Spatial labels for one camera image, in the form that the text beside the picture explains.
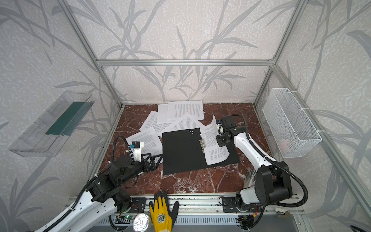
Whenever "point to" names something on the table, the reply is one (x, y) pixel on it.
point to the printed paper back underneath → (162, 113)
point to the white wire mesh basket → (292, 129)
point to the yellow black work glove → (163, 218)
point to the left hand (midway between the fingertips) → (160, 152)
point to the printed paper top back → (176, 109)
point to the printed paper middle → (151, 121)
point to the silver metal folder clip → (202, 142)
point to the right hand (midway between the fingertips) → (222, 135)
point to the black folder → (183, 150)
